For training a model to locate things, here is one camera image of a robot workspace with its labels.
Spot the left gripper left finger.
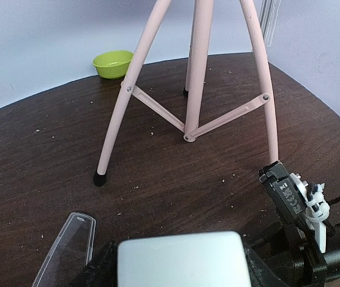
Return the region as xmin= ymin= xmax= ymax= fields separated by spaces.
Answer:
xmin=71 ymin=241 xmax=117 ymax=286

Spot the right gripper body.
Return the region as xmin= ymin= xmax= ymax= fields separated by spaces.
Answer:
xmin=250 ymin=222 xmax=327 ymax=286

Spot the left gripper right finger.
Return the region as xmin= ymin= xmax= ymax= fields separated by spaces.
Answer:
xmin=244 ymin=246 xmax=288 ymax=287

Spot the clear metronome front cover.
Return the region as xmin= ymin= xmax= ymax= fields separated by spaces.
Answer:
xmin=32 ymin=212 xmax=96 ymax=286

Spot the white metronome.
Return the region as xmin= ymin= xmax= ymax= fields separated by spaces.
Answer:
xmin=117 ymin=231 xmax=251 ymax=286

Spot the pink music stand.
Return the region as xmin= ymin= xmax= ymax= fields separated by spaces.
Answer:
xmin=93 ymin=1 xmax=279 ymax=187

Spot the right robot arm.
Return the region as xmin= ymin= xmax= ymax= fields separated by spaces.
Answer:
xmin=245 ymin=177 xmax=340 ymax=286

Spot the green plastic bowl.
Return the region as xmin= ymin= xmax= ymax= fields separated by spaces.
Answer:
xmin=93 ymin=50 xmax=133 ymax=80

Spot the right aluminium frame post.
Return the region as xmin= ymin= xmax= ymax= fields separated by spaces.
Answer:
xmin=259 ymin=0 xmax=281 ymax=48

